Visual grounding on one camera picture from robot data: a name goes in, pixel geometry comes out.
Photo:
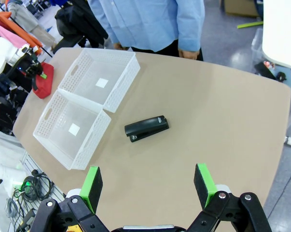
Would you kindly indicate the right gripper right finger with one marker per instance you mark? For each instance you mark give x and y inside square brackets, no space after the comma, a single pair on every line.
[203,186]

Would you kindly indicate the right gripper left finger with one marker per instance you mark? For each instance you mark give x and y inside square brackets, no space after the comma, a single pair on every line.
[92,191]

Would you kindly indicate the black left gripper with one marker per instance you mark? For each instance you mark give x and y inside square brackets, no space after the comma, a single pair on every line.
[27,64]

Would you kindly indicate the red zipper pencil pouch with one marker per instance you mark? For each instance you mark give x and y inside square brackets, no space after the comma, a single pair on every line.
[45,89]

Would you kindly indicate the black stapler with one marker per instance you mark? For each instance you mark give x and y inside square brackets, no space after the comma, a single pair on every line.
[145,124]

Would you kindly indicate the person's left forearm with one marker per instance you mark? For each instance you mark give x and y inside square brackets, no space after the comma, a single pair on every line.
[191,29]

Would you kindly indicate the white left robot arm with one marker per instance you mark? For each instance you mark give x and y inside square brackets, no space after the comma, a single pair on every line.
[0,55]

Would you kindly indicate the person's right hand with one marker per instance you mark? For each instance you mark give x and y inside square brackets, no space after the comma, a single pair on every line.
[120,46]

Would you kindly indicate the person's left hand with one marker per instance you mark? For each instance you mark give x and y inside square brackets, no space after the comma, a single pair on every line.
[188,54]

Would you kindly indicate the white perforated plastic basket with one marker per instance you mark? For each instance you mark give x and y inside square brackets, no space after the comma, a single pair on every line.
[87,58]
[53,106]

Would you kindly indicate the orange fabric bar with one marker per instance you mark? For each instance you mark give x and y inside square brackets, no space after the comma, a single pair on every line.
[17,30]

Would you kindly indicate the pink cloth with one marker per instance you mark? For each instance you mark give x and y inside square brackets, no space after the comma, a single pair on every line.
[5,35]

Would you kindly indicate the grey slotted platform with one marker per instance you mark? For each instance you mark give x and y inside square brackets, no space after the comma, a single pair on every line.
[39,166]

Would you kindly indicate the background person beige clothes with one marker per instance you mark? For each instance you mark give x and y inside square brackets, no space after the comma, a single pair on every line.
[27,19]

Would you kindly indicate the black backpack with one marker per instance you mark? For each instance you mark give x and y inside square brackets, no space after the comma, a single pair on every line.
[80,21]

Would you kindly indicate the person in blue shirt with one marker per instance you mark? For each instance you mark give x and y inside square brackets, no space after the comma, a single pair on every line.
[147,21]

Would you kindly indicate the black flat device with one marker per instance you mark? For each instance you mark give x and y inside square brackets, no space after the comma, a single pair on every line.
[264,70]

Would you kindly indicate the black computer mouse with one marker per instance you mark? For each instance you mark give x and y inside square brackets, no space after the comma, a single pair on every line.
[281,76]

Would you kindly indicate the green stick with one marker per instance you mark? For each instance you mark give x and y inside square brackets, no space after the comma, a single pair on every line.
[250,24]

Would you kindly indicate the white table top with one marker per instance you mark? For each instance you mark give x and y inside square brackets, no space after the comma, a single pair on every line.
[280,31]

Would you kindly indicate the cardboard box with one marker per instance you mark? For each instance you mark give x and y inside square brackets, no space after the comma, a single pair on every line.
[241,7]

